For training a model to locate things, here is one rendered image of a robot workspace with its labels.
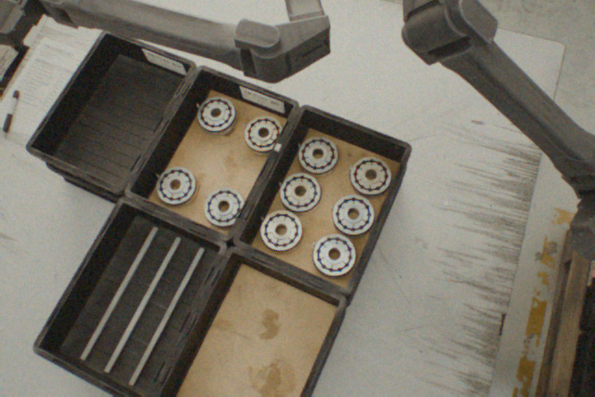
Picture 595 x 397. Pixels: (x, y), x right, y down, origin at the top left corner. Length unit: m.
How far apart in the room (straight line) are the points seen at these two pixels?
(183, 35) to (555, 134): 0.58
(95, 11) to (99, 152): 0.70
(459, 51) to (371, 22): 1.09
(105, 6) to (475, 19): 0.58
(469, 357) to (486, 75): 0.89
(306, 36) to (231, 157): 0.70
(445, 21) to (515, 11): 2.11
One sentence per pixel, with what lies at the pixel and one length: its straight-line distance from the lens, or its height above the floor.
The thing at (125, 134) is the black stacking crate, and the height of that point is 0.83.
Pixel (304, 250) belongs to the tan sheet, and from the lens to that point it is 1.44.
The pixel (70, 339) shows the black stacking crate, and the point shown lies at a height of 0.83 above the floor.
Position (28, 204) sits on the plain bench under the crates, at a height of 0.70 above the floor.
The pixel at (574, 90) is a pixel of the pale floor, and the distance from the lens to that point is 2.73.
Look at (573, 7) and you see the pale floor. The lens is 2.97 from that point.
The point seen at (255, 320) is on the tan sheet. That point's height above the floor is 0.83.
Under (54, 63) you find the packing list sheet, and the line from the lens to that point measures 2.02.
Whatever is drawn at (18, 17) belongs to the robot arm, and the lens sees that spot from 1.08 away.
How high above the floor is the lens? 2.22
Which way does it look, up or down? 68 degrees down
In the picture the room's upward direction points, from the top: 10 degrees counter-clockwise
